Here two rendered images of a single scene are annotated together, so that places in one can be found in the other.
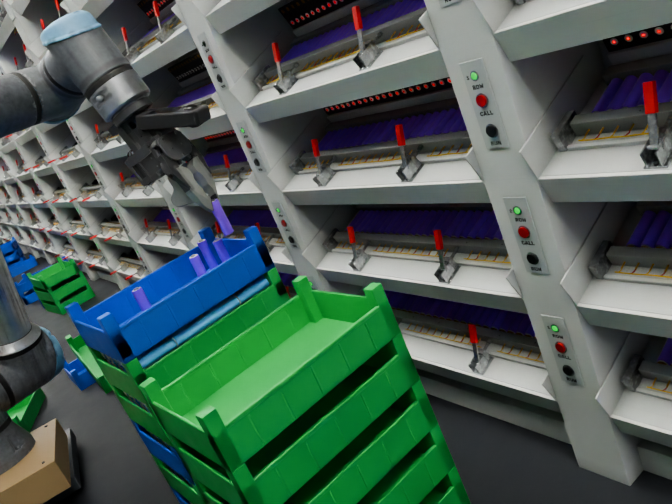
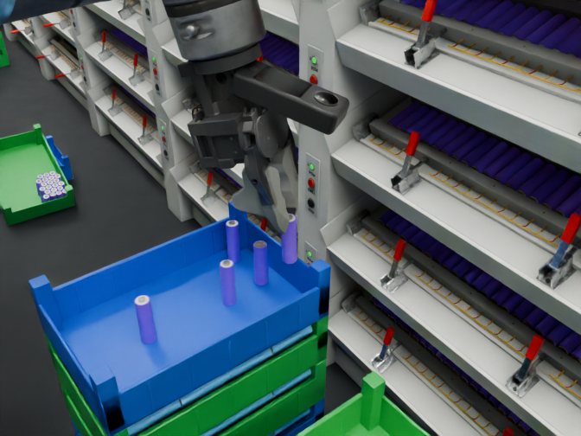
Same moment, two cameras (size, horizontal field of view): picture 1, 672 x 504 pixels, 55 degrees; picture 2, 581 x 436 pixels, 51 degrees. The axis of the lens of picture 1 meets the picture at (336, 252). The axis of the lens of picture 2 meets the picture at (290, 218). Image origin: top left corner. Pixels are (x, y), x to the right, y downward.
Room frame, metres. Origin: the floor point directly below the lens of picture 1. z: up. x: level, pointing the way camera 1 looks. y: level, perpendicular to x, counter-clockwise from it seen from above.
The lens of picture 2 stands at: (0.51, 0.21, 1.02)
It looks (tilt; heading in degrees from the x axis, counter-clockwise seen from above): 34 degrees down; 355
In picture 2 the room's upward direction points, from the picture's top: straight up
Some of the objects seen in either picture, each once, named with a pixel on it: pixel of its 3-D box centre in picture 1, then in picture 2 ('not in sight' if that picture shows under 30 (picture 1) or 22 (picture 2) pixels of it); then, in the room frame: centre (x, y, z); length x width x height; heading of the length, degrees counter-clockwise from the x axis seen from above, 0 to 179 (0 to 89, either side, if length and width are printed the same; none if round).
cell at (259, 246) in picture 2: (224, 255); (260, 264); (1.15, 0.19, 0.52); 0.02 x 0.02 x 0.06
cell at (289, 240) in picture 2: (220, 216); (289, 238); (1.09, 0.16, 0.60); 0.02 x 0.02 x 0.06
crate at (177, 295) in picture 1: (170, 286); (185, 298); (1.08, 0.29, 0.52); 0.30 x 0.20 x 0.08; 123
